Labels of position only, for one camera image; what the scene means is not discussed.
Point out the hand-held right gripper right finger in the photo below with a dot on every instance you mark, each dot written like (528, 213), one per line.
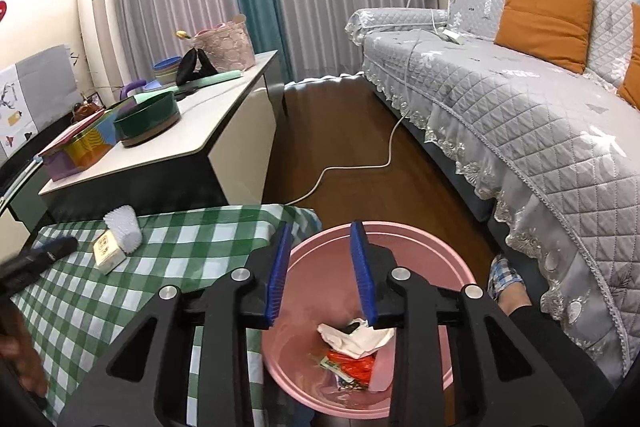
(361, 277)

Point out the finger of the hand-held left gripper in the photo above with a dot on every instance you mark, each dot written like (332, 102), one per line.
(35, 264)

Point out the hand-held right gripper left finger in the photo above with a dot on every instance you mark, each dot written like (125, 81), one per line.
(280, 277)

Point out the pink plastic basin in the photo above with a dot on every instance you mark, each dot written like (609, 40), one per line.
(320, 267)

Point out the white paper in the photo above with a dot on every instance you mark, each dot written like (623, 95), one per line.
(360, 343)

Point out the red plastic bag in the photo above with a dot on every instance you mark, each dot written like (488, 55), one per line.
(357, 364)

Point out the green striped wrapper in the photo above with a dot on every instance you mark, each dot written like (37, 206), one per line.
(332, 364)

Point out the dark speckled wrapper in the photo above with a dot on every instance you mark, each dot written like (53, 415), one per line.
(352, 385)

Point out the person's left hand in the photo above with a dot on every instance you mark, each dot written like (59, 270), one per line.
(22, 357)

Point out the dark television cabinet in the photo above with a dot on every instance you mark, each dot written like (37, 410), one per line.
(20, 207)

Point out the small cream box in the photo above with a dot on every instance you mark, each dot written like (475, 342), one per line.
(109, 253)

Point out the light blue stick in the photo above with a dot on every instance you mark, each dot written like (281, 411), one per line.
(17, 179)

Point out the white foam fruit net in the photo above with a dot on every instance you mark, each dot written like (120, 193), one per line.
(125, 227)

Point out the green checkered tablecloth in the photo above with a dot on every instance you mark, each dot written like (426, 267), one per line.
(150, 257)

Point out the colourful tin box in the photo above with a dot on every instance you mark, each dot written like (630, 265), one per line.
(75, 147)

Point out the plaid slipper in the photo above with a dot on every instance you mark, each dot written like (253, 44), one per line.
(502, 274)

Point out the brown teapot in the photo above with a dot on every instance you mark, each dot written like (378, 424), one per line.
(89, 111)

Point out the cloth-covered television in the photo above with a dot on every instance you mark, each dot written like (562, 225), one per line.
(40, 97)

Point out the white-topped coffee table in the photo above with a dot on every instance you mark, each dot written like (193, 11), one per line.
(220, 117)

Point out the dark green round container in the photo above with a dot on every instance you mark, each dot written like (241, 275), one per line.
(147, 122)

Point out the purple plastic item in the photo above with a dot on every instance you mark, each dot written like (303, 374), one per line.
(131, 86)

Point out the person's leg in black trousers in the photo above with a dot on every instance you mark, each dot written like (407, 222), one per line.
(550, 357)

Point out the mint green tray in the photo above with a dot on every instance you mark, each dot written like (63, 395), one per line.
(210, 80)

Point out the grey quilted sofa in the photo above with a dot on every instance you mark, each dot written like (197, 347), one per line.
(500, 117)

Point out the stack of coloured bowls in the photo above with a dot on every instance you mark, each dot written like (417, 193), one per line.
(166, 69)

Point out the pink lace basket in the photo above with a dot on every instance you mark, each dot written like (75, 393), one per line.
(227, 44)

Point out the white tower air conditioner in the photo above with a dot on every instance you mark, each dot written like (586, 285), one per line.
(97, 27)

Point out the white power strip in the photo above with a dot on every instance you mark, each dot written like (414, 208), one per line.
(452, 36)

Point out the small yellow item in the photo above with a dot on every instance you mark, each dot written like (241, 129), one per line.
(183, 35)

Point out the orange cushion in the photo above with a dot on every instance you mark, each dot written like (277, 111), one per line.
(631, 57)
(545, 24)

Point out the small photo frame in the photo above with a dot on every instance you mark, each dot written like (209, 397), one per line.
(91, 98)

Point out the red heart wall sticker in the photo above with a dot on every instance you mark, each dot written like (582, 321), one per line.
(3, 8)

